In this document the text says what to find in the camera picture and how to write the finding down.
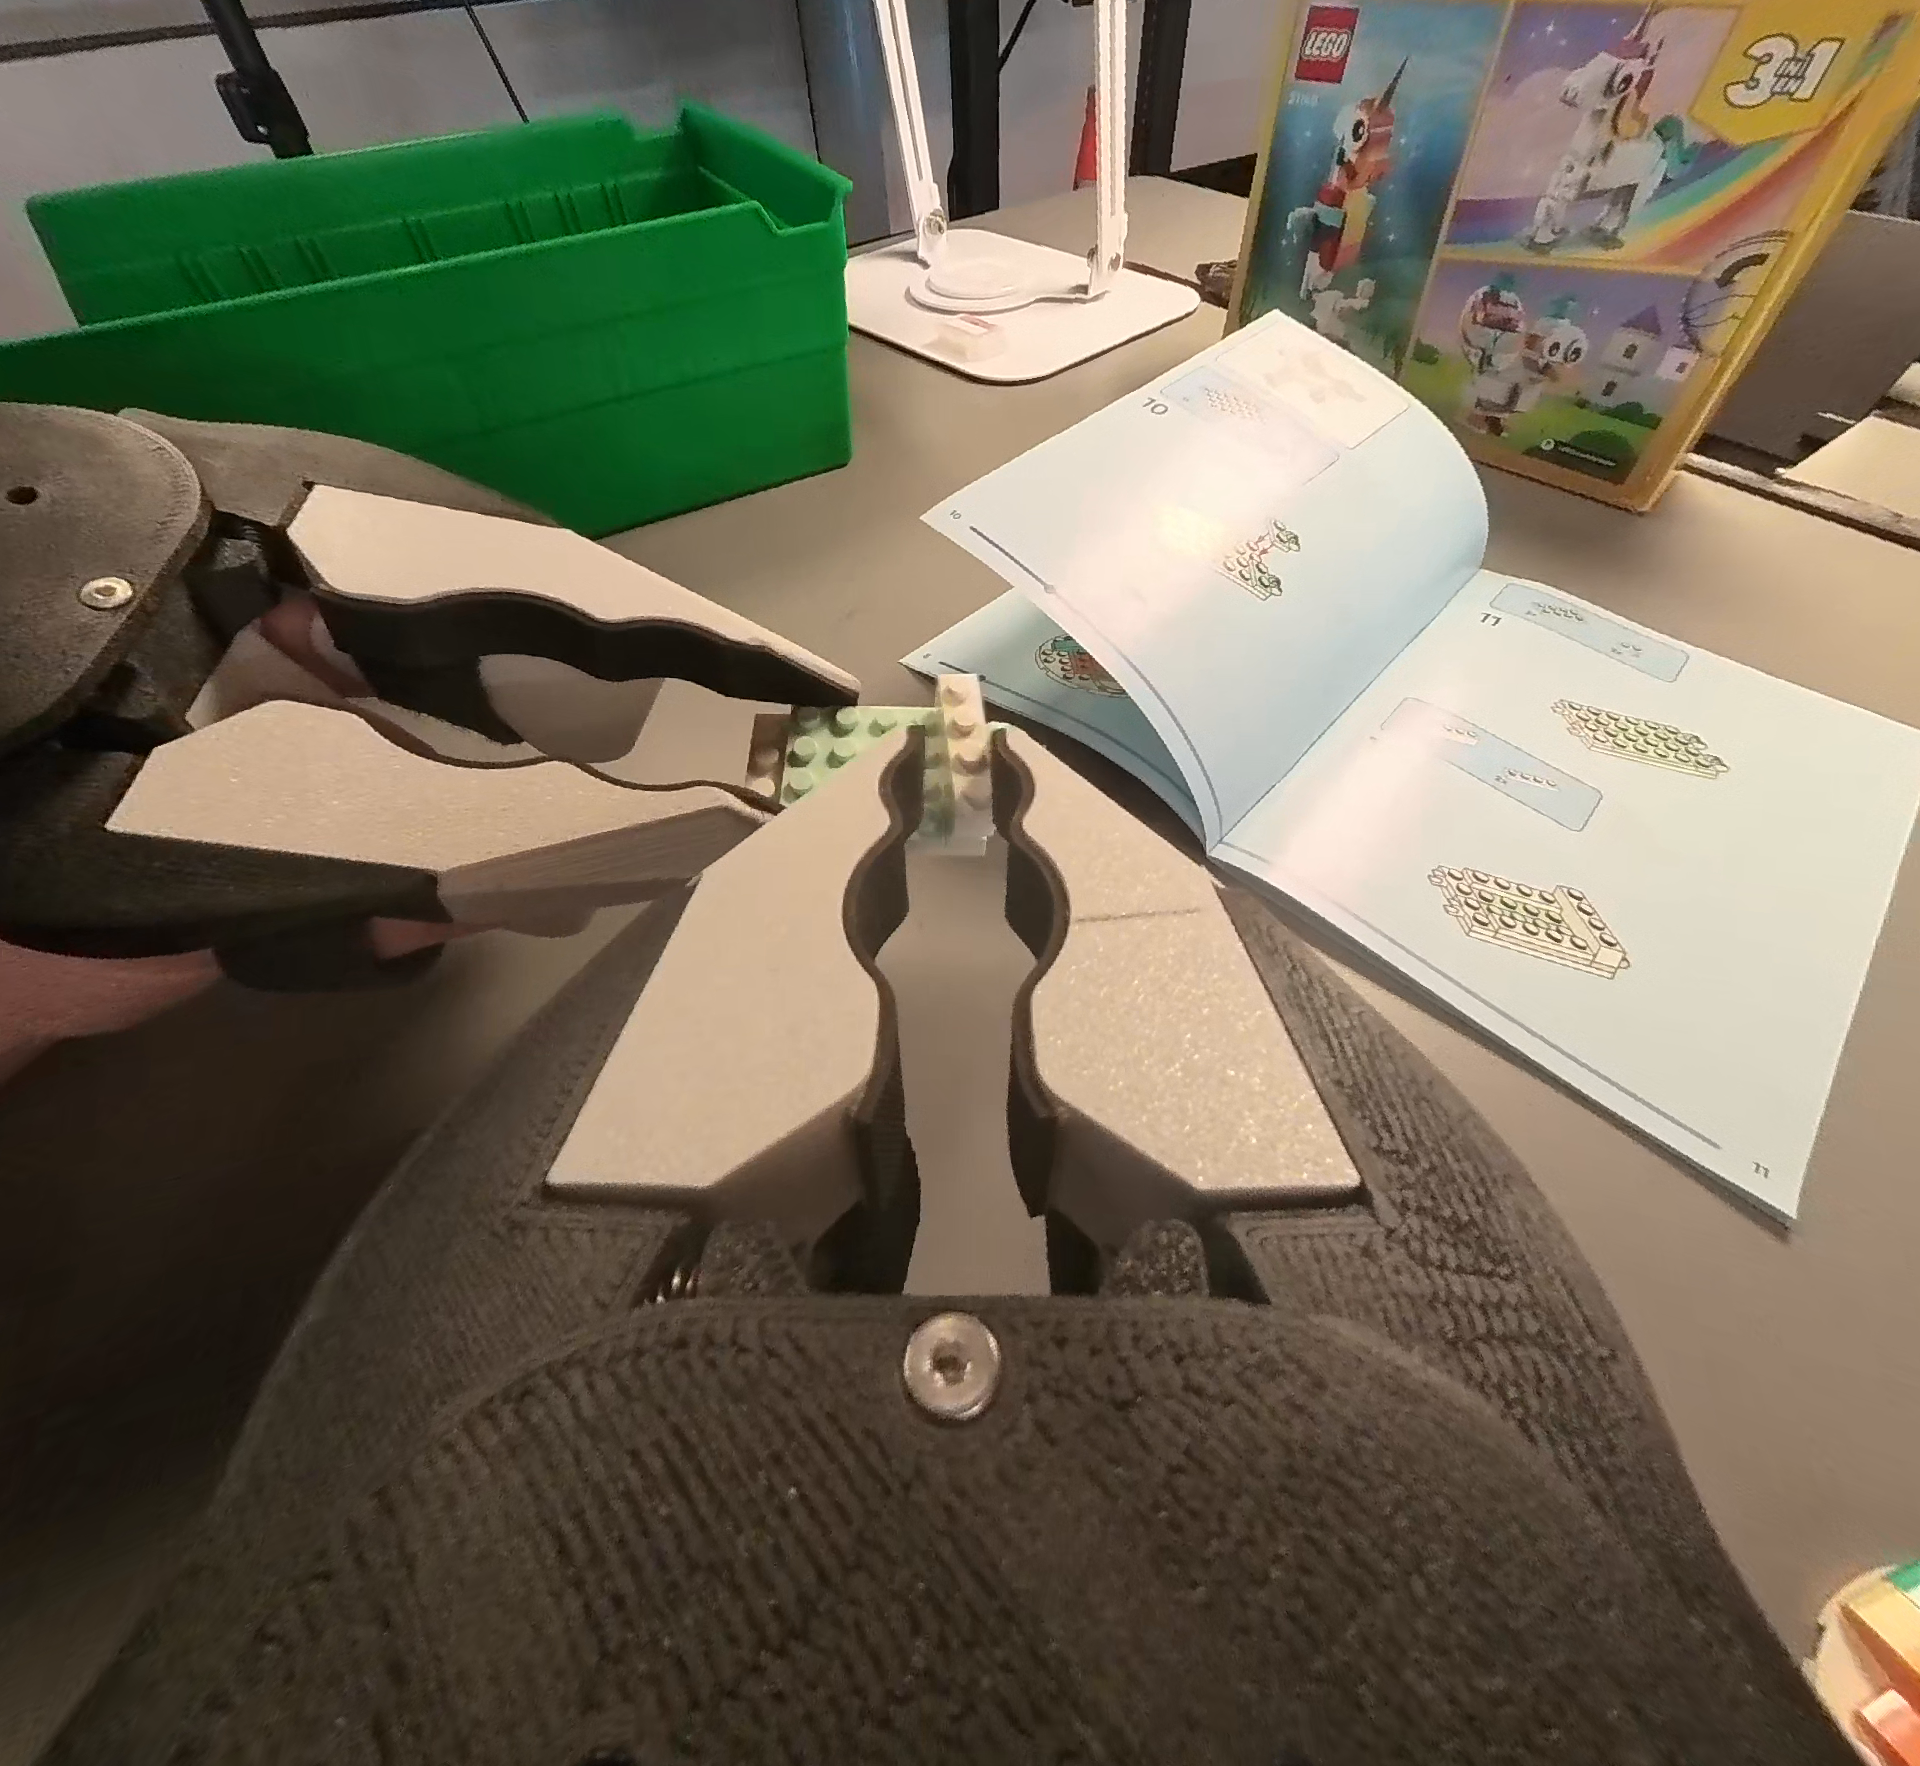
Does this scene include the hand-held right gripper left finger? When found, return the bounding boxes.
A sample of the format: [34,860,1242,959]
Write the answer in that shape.
[542,724,921,1286]

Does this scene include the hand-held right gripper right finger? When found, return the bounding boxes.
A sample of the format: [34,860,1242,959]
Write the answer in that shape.
[994,727,1367,1263]

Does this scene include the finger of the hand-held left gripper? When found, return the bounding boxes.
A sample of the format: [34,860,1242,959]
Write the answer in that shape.
[103,684,775,941]
[281,479,867,747]

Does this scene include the green plastic bin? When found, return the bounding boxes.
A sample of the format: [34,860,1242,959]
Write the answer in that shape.
[0,101,857,541]

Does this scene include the light green lego plate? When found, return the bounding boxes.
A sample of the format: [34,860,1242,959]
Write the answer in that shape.
[811,701,941,770]
[769,723,887,812]

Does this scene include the white narrow lego plate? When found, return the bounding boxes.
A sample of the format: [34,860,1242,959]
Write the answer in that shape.
[933,672,1002,860]

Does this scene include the lego instruction booklet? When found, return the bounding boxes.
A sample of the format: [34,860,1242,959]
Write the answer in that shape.
[897,307,1920,1227]

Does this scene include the small white lego leaflet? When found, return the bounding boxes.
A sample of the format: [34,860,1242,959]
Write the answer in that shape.
[1775,412,1920,515]

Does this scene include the yellow lego box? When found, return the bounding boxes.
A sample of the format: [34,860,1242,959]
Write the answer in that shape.
[1235,0,1920,515]

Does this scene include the rainbow round lego plate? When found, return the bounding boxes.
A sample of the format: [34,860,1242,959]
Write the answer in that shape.
[1810,1557,1920,1766]

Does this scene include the person's left hand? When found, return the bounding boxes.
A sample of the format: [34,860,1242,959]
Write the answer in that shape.
[0,932,249,1081]

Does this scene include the dark grey laptop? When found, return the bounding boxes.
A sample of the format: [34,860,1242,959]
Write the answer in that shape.
[1688,205,1920,450]

